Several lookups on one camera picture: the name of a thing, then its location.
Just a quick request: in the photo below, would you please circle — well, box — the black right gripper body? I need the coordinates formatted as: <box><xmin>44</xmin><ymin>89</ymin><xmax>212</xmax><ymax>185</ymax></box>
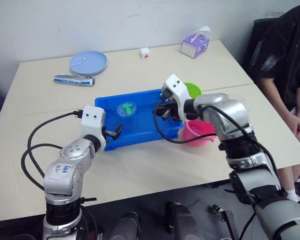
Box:
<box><xmin>169</xmin><ymin>98</ymin><xmax>185</xmax><ymax>123</ymax></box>

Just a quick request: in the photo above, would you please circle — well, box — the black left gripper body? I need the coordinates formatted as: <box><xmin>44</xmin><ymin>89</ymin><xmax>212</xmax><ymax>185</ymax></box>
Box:
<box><xmin>103</xmin><ymin>126</ymin><xmax>117</xmax><ymax>140</ymax></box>

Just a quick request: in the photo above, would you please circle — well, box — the blue plastic tub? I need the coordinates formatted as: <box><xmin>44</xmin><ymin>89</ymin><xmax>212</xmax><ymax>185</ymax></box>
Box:
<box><xmin>94</xmin><ymin>88</ymin><xmax>185</xmax><ymax>152</ymax></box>

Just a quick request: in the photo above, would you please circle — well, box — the green plastic bucket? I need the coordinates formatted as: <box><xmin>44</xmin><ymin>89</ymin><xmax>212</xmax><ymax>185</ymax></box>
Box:
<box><xmin>183</xmin><ymin>82</ymin><xmax>203</xmax><ymax>100</ymax></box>

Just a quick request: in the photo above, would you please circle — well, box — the pink plastic bucket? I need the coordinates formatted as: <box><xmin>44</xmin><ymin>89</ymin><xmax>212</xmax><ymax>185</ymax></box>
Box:
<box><xmin>182</xmin><ymin>119</ymin><xmax>218</xmax><ymax>148</ymax></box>

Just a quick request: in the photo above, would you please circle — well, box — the person's left hand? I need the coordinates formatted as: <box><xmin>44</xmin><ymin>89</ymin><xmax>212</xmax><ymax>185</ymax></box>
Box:
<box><xmin>289</xmin><ymin>113</ymin><xmax>300</xmax><ymax>135</ymax></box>

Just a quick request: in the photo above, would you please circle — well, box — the small white red cube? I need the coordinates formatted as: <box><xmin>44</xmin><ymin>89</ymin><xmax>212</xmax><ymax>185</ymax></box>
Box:
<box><xmin>139</xmin><ymin>47</ymin><xmax>151</xmax><ymax>60</ymax></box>

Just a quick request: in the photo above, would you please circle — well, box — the white handwritten label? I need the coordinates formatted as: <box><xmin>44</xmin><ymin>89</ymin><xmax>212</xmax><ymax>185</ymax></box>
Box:
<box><xmin>50</xmin><ymin>162</ymin><xmax>74</xmax><ymax>180</ymax></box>

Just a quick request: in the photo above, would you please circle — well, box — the silver blue toothpaste box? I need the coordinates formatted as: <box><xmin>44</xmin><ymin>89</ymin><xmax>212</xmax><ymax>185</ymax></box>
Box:
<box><xmin>53</xmin><ymin>74</ymin><xmax>96</xmax><ymax>87</ymax></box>

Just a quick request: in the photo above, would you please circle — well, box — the purple tissue box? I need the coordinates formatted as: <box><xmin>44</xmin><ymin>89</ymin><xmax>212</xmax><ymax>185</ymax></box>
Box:
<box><xmin>179</xmin><ymin>33</ymin><xmax>211</xmax><ymax>60</ymax></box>

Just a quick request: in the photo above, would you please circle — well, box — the light blue round plate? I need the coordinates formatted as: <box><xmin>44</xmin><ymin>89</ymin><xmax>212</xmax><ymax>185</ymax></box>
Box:
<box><xmin>69</xmin><ymin>50</ymin><xmax>108</xmax><ymax>76</ymax></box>

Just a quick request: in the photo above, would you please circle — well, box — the white tissue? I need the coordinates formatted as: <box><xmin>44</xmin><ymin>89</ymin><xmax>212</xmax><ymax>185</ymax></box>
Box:
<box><xmin>189</xmin><ymin>24</ymin><xmax>212</xmax><ymax>43</ymax></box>

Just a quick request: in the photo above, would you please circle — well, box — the dark rounded shape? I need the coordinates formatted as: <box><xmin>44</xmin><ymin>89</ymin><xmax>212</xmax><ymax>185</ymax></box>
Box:
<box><xmin>164</xmin><ymin>200</ymin><xmax>200</xmax><ymax>240</ymax></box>
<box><xmin>109</xmin><ymin>211</ymin><xmax>141</xmax><ymax>240</ymax></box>

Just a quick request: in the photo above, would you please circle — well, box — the person's black speckled t-shirt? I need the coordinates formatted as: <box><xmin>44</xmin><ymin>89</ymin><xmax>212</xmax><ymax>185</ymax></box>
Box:
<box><xmin>249</xmin><ymin>2</ymin><xmax>300</xmax><ymax>106</ymax></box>

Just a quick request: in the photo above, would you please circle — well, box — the person's bare lower leg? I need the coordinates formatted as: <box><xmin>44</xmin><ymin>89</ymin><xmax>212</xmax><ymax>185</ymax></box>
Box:
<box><xmin>277</xmin><ymin>165</ymin><xmax>296</xmax><ymax>193</ymax></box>

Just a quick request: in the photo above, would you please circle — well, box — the white sock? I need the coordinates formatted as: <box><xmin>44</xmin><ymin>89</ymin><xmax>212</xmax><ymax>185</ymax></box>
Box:
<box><xmin>285</xmin><ymin>187</ymin><xmax>300</xmax><ymax>204</ymax></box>

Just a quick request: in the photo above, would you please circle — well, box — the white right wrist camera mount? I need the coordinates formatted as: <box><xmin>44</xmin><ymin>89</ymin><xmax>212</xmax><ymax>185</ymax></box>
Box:
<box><xmin>161</xmin><ymin>73</ymin><xmax>194</xmax><ymax>123</ymax></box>

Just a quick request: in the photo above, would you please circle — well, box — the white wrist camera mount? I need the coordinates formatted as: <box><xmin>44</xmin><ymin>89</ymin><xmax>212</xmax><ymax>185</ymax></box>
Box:
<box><xmin>80</xmin><ymin>105</ymin><xmax>107</xmax><ymax>149</ymax></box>
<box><xmin>161</xmin><ymin>73</ymin><xmax>194</xmax><ymax>123</ymax></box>

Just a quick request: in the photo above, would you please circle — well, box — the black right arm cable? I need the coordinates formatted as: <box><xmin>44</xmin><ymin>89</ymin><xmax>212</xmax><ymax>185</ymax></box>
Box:
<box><xmin>152</xmin><ymin>93</ymin><xmax>284</xmax><ymax>191</ymax></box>

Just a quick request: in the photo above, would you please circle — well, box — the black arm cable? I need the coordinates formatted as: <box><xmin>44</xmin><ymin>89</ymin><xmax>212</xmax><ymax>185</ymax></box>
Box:
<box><xmin>152</xmin><ymin>93</ymin><xmax>284</xmax><ymax>191</ymax></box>
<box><xmin>20</xmin><ymin>109</ymin><xmax>84</xmax><ymax>192</ymax></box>

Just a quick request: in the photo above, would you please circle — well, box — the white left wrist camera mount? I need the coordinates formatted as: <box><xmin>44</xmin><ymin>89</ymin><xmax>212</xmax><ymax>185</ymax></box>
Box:
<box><xmin>80</xmin><ymin>105</ymin><xmax>107</xmax><ymax>149</ymax></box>

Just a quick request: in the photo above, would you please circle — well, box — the thin white cord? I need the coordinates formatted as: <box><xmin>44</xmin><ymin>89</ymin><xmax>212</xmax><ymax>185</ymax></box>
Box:
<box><xmin>65</xmin><ymin>56</ymin><xmax>89</xmax><ymax>74</ymax></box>

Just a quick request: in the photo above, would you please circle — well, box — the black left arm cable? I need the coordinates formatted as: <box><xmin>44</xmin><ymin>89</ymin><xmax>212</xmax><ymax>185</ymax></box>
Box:
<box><xmin>20</xmin><ymin>109</ymin><xmax>84</xmax><ymax>192</ymax></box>

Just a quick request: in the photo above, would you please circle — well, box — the grey metal bracket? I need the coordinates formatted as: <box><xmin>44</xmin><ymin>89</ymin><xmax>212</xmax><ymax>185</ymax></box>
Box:
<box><xmin>210</xmin><ymin>204</ymin><xmax>241</xmax><ymax>240</ymax></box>

